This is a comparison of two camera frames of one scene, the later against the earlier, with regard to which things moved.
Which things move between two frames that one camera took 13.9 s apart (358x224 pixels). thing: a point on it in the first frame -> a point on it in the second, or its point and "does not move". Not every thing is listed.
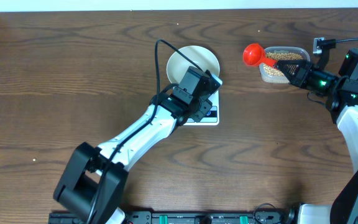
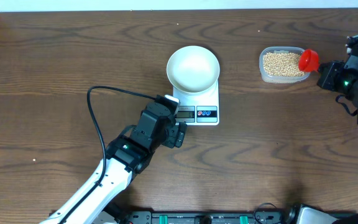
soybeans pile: (273, 70) does not move
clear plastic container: (268, 71) does not move
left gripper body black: (202, 109) -> (173, 137)
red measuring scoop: (253, 54) -> (308, 61)
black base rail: (208, 217) does not move
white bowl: (176, 65) does not move
